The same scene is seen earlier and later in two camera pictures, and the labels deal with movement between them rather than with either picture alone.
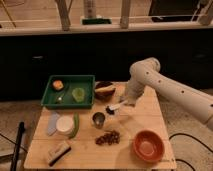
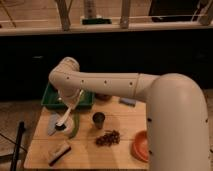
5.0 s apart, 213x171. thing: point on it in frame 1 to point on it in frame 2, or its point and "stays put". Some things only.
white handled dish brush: [110, 109] to [60, 124]
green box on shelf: [96, 21] stays put
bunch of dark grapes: [108, 138] stays put
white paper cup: [64, 125] stays put
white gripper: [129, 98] to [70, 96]
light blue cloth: [52, 123] stays put
